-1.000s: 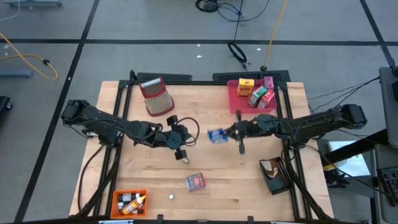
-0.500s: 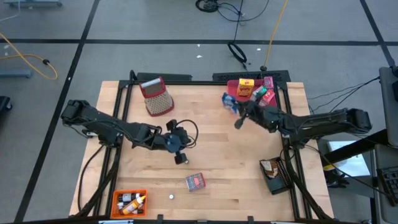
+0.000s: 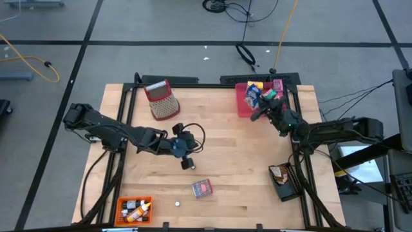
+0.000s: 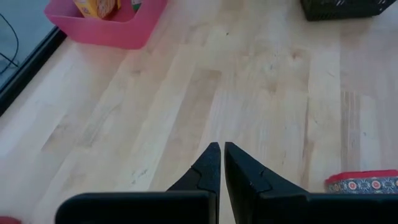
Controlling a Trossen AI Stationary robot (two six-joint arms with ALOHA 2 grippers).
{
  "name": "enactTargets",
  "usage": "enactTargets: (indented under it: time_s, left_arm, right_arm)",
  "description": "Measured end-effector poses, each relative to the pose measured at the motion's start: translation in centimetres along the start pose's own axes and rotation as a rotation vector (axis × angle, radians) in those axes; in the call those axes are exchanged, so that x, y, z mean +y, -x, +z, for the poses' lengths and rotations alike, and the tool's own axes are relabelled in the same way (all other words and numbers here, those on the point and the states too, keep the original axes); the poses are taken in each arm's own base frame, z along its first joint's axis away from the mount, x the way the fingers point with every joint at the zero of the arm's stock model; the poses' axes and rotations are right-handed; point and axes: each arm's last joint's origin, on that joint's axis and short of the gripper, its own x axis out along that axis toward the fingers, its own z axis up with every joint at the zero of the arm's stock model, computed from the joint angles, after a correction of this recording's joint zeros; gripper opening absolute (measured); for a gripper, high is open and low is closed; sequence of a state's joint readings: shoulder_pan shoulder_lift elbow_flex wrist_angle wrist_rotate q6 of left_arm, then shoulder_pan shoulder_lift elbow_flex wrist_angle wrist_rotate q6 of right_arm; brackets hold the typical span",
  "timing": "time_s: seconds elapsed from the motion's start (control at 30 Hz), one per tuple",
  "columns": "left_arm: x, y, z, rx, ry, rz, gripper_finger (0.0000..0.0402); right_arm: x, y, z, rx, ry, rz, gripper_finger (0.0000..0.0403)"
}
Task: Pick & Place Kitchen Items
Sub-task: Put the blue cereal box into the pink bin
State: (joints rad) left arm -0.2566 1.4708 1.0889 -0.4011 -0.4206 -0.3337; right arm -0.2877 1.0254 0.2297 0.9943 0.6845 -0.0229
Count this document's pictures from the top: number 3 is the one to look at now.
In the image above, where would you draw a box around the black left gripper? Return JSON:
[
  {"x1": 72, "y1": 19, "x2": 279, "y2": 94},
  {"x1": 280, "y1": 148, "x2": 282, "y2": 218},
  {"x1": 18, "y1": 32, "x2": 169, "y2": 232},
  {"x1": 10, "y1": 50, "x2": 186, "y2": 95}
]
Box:
[{"x1": 167, "y1": 131, "x2": 199, "y2": 164}]

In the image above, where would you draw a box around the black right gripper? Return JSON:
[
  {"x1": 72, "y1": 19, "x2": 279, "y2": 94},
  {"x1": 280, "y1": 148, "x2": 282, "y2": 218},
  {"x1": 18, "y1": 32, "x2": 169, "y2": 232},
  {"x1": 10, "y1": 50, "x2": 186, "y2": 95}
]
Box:
[{"x1": 250, "y1": 96, "x2": 299, "y2": 136}]

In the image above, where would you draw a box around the blue white snack package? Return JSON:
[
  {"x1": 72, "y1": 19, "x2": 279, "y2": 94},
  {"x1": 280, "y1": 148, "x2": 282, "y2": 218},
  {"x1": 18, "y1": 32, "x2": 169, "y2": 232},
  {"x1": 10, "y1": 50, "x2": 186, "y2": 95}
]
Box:
[{"x1": 244, "y1": 84, "x2": 262, "y2": 110}]

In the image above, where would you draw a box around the pink box nutrition label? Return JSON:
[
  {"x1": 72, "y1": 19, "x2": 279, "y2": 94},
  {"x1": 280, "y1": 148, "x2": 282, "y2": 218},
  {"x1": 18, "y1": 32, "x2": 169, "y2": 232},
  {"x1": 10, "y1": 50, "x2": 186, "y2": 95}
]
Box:
[{"x1": 272, "y1": 79, "x2": 285, "y2": 97}]

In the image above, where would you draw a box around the brown spice pouch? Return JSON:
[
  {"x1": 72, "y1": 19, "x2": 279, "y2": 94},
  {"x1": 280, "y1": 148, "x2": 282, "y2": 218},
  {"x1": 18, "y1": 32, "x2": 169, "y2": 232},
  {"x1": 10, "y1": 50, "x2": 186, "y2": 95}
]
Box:
[{"x1": 269, "y1": 164, "x2": 289, "y2": 186}]

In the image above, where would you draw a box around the yellow squeeze bottle white collar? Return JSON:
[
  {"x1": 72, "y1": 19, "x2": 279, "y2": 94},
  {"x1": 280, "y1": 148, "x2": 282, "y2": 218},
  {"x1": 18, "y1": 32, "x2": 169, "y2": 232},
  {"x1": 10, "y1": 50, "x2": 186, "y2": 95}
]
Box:
[{"x1": 126, "y1": 202, "x2": 152, "y2": 223}]

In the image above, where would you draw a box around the red translucent plastic bin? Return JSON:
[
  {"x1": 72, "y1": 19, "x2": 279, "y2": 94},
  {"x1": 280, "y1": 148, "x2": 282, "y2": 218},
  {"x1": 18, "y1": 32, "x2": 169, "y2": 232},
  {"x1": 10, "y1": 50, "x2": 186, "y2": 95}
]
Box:
[{"x1": 235, "y1": 82, "x2": 289, "y2": 119}]

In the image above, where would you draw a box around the red patterned spice tin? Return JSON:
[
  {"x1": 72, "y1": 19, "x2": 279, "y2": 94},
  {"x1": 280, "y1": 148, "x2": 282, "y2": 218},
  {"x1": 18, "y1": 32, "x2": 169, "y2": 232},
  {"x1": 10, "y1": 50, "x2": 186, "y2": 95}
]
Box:
[{"x1": 191, "y1": 179, "x2": 214, "y2": 199}]

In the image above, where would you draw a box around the perforated black box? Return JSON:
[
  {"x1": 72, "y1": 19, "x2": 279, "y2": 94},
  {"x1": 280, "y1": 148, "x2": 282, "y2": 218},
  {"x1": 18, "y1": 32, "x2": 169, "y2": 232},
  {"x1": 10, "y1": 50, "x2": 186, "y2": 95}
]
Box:
[{"x1": 220, "y1": 72, "x2": 302, "y2": 86}]

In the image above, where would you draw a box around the black plastic bin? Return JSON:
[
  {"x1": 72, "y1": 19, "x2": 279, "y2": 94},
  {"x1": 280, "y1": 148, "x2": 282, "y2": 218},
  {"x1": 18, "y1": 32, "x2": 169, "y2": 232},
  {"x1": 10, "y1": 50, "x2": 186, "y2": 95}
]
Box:
[{"x1": 268, "y1": 162, "x2": 303, "y2": 203}]

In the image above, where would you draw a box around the orange plastic bin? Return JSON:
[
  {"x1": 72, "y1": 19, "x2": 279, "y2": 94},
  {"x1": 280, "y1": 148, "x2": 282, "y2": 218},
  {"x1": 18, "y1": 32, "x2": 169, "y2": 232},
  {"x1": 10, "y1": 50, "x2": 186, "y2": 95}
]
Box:
[{"x1": 114, "y1": 195, "x2": 154, "y2": 227}]

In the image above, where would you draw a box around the white screen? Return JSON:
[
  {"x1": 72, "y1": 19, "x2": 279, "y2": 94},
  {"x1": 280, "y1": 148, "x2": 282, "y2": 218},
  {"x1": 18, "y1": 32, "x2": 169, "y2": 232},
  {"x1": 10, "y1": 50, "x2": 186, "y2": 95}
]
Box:
[{"x1": 337, "y1": 144, "x2": 386, "y2": 184}]

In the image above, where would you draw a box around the black metal bar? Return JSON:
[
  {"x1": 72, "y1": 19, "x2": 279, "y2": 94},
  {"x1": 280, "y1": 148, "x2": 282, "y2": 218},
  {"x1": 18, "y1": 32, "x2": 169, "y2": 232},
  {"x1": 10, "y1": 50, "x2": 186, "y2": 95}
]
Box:
[{"x1": 331, "y1": 133, "x2": 403, "y2": 171}]

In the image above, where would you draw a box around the grey cart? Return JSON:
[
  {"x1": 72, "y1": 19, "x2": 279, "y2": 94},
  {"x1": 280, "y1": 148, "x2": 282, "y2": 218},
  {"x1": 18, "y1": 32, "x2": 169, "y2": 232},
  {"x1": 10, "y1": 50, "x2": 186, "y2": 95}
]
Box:
[{"x1": 391, "y1": 68, "x2": 412, "y2": 152}]

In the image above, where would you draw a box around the black keyboard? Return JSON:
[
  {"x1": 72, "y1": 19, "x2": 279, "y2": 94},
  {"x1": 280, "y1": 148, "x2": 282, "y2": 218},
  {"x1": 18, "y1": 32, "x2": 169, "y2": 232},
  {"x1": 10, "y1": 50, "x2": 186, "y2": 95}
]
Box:
[{"x1": 389, "y1": 172, "x2": 412, "y2": 213}]

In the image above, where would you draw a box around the black caster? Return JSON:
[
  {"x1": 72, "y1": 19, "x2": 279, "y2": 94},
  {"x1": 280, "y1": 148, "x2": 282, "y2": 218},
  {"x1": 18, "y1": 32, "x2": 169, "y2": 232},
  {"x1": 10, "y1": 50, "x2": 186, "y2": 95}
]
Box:
[{"x1": 0, "y1": 99, "x2": 14, "y2": 116}]

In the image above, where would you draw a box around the grey floor platform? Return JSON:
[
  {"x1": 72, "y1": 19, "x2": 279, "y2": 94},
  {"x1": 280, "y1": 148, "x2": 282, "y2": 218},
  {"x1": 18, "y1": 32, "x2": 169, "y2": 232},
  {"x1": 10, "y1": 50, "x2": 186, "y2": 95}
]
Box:
[{"x1": 0, "y1": 71, "x2": 33, "y2": 81}]

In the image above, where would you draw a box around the black metal table frame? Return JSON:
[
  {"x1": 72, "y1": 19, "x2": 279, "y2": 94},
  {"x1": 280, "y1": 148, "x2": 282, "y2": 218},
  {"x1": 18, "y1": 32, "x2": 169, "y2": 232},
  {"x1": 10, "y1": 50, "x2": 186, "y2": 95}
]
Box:
[{"x1": 77, "y1": 82, "x2": 347, "y2": 230}]

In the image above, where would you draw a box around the metal box grater red handle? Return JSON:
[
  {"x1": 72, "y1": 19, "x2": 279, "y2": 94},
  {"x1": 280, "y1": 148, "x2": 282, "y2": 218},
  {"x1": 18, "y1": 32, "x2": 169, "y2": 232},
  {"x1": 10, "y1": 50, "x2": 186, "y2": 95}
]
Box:
[{"x1": 143, "y1": 79, "x2": 181, "y2": 122}]

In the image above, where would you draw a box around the yellow hanging cable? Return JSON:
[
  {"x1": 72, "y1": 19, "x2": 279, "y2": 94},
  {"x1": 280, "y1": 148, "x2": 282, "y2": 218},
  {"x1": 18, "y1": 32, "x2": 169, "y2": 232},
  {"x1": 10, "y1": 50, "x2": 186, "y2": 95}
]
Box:
[{"x1": 272, "y1": 0, "x2": 299, "y2": 73}]

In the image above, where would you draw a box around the black hanging cable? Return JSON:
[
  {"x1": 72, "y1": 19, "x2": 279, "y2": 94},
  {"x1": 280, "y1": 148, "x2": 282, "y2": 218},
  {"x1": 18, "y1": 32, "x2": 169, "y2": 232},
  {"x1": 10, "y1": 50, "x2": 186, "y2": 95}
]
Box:
[{"x1": 234, "y1": 0, "x2": 258, "y2": 73}]

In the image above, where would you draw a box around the black floor cable bundle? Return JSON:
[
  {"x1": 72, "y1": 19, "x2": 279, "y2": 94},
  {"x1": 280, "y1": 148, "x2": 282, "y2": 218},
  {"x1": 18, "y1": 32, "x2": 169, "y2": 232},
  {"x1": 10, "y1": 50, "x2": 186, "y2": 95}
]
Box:
[{"x1": 201, "y1": 0, "x2": 280, "y2": 24}]

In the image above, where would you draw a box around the yellow floor cable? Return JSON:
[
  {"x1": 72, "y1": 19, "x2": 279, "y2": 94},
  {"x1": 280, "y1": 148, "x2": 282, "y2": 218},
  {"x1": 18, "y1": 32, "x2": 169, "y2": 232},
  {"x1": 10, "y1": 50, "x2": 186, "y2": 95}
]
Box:
[{"x1": 0, "y1": 34, "x2": 61, "y2": 83}]

